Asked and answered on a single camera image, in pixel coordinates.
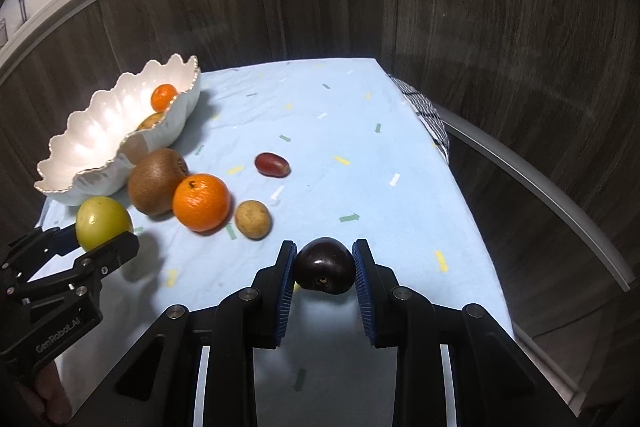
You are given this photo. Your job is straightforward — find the dark purple plum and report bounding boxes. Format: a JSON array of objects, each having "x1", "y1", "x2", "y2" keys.
[{"x1": 293, "y1": 237, "x2": 357, "y2": 295}]

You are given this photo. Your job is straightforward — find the red date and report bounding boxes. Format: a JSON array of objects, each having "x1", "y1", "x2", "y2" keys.
[{"x1": 254, "y1": 152, "x2": 292, "y2": 178}]

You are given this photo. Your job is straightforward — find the brown kiwi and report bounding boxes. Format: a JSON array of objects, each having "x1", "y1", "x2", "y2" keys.
[{"x1": 126, "y1": 148, "x2": 191, "y2": 217}]

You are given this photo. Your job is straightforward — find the light blue patterned tablecloth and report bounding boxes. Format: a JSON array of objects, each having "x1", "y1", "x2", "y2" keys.
[{"x1": 35, "y1": 57, "x2": 516, "y2": 427}]

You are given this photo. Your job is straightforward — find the aluminium rail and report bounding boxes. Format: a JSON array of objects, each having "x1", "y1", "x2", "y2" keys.
[{"x1": 442, "y1": 119, "x2": 632, "y2": 293}]

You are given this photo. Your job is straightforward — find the white scalloped ceramic bowl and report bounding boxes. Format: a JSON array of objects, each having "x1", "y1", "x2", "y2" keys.
[{"x1": 34, "y1": 53, "x2": 202, "y2": 208}]

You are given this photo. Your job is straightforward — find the black white checked cloth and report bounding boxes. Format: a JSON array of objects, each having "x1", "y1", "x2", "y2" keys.
[{"x1": 387, "y1": 74, "x2": 451, "y2": 165}]

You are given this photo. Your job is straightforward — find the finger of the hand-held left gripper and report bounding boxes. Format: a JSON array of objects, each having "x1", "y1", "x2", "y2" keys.
[
  {"x1": 0, "y1": 224, "x2": 83, "y2": 289},
  {"x1": 24, "y1": 231, "x2": 141, "y2": 304}
]

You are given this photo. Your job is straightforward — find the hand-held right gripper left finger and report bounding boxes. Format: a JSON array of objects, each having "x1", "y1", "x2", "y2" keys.
[{"x1": 60, "y1": 240, "x2": 298, "y2": 427}]

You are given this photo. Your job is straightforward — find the yellow mango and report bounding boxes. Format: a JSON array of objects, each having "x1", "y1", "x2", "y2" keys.
[{"x1": 136, "y1": 112, "x2": 166, "y2": 132}]

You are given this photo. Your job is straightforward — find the green apple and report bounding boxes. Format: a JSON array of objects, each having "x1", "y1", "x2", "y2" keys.
[{"x1": 75, "y1": 196, "x2": 135, "y2": 253}]

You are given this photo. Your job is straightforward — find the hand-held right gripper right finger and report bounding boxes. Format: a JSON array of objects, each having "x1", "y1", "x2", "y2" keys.
[{"x1": 351, "y1": 239, "x2": 583, "y2": 427}]

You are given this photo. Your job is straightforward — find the tan longan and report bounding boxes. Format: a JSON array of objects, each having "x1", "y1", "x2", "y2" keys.
[{"x1": 235, "y1": 200, "x2": 273, "y2": 240}]

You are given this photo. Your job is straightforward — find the person's left hand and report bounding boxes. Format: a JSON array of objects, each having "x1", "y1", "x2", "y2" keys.
[{"x1": 32, "y1": 359, "x2": 73, "y2": 425}]

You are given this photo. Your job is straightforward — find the orange mandarin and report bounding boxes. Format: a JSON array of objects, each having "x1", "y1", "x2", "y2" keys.
[
  {"x1": 151, "y1": 84, "x2": 179, "y2": 112},
  {"x1": 172, "y1": 173, "x2": 233, "y2": 234}
]

